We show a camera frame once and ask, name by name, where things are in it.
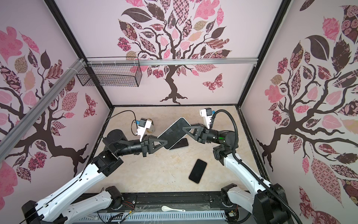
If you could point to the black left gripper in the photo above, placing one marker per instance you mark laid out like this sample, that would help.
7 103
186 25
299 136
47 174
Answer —
147 144

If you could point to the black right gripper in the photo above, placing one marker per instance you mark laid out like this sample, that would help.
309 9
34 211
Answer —
203 134

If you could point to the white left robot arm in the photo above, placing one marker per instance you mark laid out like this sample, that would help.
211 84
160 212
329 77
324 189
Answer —
60 207

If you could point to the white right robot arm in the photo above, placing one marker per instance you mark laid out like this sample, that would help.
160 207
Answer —
266 202

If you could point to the black phone pink case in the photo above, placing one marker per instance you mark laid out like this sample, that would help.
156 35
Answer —
180 144

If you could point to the black phone on table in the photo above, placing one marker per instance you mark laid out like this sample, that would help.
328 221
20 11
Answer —
198 171

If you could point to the white plastic spoon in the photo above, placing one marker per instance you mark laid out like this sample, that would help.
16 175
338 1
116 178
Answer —
166 209

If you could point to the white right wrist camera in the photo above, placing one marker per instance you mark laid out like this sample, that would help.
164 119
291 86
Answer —
207 114

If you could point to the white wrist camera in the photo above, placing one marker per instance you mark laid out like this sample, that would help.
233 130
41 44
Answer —
141 128
207 114

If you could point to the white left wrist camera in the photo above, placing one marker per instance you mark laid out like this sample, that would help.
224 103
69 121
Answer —
141 128

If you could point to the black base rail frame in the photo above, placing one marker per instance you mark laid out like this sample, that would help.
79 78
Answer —
189 201

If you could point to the white slotted cable duct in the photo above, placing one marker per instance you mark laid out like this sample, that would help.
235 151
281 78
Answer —
152 217

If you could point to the black wire basket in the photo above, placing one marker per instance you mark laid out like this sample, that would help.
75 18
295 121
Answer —
111 71

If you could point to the aluminium rail back wall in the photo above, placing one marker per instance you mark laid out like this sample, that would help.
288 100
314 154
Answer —
237 60

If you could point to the aluminium rail wall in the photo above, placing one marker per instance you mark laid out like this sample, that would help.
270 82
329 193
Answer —
237 60
15 135

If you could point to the aluminium rail left wall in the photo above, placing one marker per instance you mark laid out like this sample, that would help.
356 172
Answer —
15 135

